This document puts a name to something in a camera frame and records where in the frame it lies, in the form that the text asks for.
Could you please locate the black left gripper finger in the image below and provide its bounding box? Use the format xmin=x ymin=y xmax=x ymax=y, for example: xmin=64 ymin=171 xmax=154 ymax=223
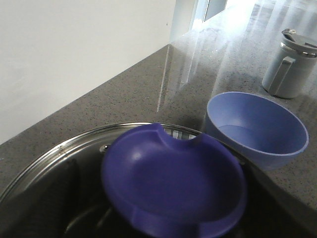
xmin=0 ymin=160 xmax=80 ymax=238

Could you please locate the light blue bowl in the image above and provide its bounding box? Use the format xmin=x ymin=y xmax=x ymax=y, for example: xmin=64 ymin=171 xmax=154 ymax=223
xmin=205 ymin=92 xmax=309 ymax=171

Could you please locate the grey lidded jug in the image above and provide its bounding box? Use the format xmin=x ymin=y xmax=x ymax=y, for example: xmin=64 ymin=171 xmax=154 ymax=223
xmin=262 ymin=28 xmax=317 ymax=99

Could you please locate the glass lid with blue knob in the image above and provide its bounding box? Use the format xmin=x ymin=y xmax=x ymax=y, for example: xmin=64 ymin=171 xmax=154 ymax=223
xmin=0 ymin=123 xmax=247 ymax=238

